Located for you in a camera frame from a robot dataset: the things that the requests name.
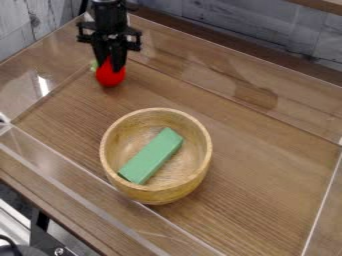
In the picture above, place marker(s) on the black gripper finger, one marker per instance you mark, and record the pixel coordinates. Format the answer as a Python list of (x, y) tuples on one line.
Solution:
[(117, 55), (100, 52)]

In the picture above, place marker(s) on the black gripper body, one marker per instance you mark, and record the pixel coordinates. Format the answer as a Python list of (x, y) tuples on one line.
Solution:
[(111, 25)]

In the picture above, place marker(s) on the red plush strawberry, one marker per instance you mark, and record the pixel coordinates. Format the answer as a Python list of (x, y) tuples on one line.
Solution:
[(105, 75)]

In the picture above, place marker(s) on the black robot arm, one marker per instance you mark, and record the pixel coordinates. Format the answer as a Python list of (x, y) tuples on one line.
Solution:
[(95, 38)]

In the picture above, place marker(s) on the wooden bowl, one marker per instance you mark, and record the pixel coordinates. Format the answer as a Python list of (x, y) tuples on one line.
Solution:
[(182, 173)]

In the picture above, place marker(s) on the green rectangular block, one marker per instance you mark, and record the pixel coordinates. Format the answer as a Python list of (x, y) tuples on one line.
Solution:
[(151, 157)]

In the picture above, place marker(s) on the clear acrylic tray wall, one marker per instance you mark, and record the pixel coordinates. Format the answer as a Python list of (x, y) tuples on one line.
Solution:
[(115, 226)]

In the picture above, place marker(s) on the black table frame bracket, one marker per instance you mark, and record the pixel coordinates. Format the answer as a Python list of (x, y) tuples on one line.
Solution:
[(49, 238)]

